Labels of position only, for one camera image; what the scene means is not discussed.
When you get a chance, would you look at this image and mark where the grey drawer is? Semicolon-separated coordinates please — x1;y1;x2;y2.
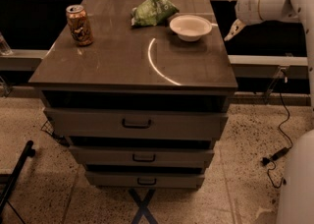
44;108;228;140
85;171;205;189
70;145;214;168

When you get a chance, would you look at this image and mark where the black wire basket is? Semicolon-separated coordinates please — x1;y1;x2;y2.
40;120;70;147

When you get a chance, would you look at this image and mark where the black left stand leg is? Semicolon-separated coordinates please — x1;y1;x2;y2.
0;140;35;213

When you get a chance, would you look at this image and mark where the clear glass at left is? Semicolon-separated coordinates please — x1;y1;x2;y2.
0;32;13;55

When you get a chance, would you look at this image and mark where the green jalapeno chip bag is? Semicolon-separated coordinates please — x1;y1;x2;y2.
131;0;180;27

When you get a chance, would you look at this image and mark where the black power adapter cable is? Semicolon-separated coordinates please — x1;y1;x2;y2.
261;67;294;190

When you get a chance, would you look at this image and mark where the middle grey drawer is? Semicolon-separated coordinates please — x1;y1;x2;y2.
70;145;214;168

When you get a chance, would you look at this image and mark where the top grey drawer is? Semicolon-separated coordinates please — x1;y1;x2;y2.
44;108;228;140

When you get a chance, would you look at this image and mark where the grey drawer cabinet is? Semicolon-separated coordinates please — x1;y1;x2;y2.
29;0;237;175

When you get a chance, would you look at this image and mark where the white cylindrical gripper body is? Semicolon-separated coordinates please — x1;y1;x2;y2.
235;0;262;26

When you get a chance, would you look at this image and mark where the gold patterned drink can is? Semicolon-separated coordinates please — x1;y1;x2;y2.
66;5;93;46

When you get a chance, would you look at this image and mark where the white paper bowl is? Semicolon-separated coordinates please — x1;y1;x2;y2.
170;15;212;42

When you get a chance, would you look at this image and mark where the bottom grey drawer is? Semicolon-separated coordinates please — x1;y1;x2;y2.
85;171;205;189

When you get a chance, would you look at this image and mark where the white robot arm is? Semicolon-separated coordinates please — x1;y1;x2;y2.
225;0;314;224

